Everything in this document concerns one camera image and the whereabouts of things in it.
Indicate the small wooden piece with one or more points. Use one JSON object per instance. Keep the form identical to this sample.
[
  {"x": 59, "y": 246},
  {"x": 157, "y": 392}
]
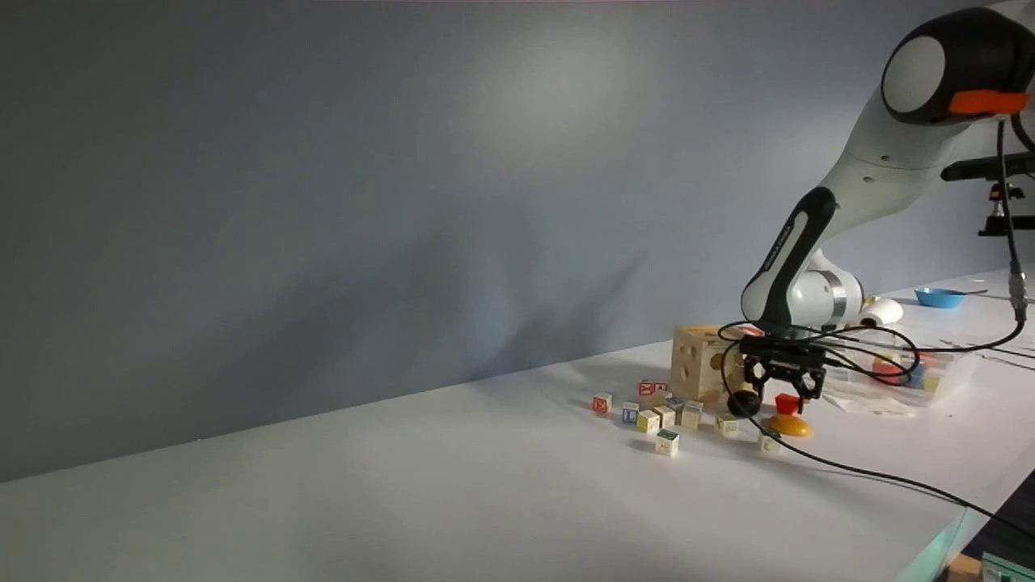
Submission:
[{"x": 965, "y": 568}]

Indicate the yellow dome shape block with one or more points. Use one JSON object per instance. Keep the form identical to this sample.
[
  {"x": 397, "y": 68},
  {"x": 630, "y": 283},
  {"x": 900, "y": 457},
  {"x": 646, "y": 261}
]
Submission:
[{"x": 794, "y": 429}]

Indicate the number 2 block blue side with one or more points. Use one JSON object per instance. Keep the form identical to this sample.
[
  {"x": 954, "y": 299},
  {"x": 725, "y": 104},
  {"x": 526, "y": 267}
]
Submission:
[{"x": 628, "y": 416}]

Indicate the green edged alphabet block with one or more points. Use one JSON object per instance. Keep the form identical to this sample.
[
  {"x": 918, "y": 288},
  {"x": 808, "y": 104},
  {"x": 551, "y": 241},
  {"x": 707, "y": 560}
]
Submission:
[{"x": 670, "y": 440}]

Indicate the black round shape block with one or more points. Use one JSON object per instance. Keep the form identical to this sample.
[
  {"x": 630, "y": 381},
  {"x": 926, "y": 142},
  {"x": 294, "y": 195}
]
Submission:
[{"x": 740, "y": 405}]

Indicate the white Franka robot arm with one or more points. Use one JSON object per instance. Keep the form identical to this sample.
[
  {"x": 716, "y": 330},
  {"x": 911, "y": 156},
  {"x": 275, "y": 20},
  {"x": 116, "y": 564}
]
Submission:
[{"x": 894, "y": 162}]

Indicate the blue letter X block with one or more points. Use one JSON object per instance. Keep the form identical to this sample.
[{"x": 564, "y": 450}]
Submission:
[{"x": 690, "y": 416}]

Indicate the globe drawing alphabet block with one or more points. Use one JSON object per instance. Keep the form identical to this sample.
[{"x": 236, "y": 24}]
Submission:
[{"x": 727, "y": 429}]

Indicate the white wooden alphabet block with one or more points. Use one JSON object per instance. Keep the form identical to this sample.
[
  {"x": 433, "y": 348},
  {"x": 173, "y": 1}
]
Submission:
[{"x": 770, "y": 443}]

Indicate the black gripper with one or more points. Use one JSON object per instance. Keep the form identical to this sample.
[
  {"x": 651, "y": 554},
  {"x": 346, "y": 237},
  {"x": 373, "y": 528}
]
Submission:
[{"x": 785, "y": 363}]

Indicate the teal box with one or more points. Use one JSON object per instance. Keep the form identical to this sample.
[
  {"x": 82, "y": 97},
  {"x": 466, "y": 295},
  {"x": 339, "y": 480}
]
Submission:
[{"x": 1006, "y": 570}]

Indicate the letter O alphabet block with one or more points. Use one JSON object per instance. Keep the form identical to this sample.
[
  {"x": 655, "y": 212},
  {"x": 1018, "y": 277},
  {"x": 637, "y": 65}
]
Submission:
[{"x": 649, "y": 420}]

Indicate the black camera stand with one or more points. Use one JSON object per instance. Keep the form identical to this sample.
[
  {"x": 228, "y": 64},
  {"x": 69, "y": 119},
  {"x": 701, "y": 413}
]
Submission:
[{"x": 1006, "y": 223}]

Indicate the clear plastic bag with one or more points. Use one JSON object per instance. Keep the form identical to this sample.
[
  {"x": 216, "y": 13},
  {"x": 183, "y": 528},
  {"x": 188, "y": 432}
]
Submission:
[{"x": 860, "y": 405}]

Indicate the red edged alphabet block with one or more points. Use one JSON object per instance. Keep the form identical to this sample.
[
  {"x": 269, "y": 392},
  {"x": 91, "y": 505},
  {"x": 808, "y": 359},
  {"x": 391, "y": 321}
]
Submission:
[{"x": 598, "y": 405}]

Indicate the blue bowl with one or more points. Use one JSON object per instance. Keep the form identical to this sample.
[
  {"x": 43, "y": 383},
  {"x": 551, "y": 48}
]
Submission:
[{"x": 939, "y": 299}]

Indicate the red letter A block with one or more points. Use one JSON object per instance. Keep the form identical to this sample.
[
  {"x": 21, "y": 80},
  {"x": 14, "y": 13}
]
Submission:
[{"x": 646, "y": 389}]

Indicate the letter Z alphabet block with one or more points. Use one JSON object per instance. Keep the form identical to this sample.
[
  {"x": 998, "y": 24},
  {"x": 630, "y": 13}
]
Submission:
[{"x": 666, "y": 416}]

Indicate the white roll object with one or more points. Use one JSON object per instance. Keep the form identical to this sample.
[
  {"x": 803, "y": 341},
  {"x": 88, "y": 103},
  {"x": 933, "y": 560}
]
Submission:
[{"x": 883, "y": 313}]

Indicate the wooden shape sorter box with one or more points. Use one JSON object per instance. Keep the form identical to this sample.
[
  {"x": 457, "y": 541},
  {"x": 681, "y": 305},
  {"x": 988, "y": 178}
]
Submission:
[{"x": 701, "y": 359}]

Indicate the clear plastic block container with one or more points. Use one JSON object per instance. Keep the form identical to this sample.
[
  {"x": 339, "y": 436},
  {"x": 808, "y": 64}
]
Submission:
[{"x": 933, "y": 375}]

